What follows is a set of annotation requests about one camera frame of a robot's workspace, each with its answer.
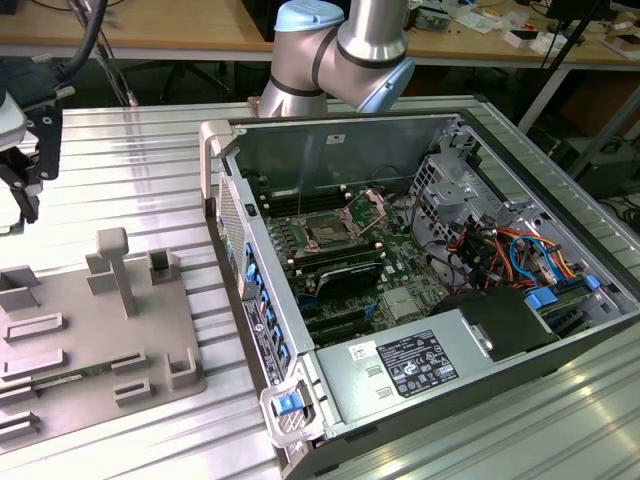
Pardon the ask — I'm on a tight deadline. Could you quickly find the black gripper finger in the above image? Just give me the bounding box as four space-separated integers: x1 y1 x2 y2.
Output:
12 186 41 225

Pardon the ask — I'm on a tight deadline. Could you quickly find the black RAM slot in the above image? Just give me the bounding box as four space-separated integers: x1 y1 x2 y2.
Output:
287 241 384 264
294 252 386 275
259 195 351 215
257 184 349 201

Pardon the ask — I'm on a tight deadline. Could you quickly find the CPU socket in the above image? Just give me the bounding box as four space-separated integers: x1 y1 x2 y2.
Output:
304 212 354 249

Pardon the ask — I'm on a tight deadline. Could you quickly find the black expansion slot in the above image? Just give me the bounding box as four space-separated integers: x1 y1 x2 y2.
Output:
302 306 375 334
307 319 375 347

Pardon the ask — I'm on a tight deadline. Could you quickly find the grey parts rack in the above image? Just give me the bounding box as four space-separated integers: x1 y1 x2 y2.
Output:
0 227 209 447

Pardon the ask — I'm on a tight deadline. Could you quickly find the green RAM stick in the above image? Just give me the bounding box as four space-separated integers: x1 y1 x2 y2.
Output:
0 356 145 396

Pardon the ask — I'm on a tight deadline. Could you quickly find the open grey PC case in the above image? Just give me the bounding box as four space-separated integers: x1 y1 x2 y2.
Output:
198 94 640 477

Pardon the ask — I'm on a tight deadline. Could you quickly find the blue case latch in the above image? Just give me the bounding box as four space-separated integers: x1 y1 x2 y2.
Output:
274 392 307 417

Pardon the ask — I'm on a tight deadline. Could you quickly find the black expansion card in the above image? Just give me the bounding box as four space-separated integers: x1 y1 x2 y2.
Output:
314 264 385 302

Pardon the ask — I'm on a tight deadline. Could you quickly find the metal socket cover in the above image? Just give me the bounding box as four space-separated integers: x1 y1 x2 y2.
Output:
341 186 390 237

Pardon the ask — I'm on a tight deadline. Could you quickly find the grey power supply unit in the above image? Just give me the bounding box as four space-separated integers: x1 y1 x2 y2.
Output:
314 307 495 427

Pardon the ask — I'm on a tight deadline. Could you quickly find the green motherboard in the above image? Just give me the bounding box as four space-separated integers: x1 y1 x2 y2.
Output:
249 172 451 347

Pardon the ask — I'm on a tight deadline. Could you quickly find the silver chipset heatsink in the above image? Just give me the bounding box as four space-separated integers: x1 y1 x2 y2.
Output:
384 289 420 322

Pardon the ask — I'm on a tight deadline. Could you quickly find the perforated metal disk cage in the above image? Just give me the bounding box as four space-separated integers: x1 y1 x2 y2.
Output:
409 153 502 247

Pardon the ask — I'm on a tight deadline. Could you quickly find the black plastic air shroud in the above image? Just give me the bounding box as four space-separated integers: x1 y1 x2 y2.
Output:
432 287 560 365

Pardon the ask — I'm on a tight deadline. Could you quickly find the small white box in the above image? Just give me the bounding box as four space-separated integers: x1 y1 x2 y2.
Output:
503 28 552 54

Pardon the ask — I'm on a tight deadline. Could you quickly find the black computer under desk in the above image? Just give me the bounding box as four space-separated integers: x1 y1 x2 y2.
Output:
569 141 640 187

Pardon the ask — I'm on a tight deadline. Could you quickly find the brown flat tray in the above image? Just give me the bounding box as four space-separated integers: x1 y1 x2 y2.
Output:
602 32 640 57

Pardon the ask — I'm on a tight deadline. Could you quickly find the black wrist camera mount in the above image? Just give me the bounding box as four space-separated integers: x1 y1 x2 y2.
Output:
0 58 64 182

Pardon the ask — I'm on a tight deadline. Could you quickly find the beige sleeved cable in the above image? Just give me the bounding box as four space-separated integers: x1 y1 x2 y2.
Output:
69 0 139 108

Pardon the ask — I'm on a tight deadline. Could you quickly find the black wire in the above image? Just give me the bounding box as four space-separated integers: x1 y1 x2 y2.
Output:
428 238 482 297

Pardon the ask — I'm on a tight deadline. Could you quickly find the blue wire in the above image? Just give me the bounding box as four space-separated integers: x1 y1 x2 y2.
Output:
508 236 557 287

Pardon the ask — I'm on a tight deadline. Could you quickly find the orange wire bundle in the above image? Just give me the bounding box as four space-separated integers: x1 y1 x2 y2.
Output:
492 226 585 282

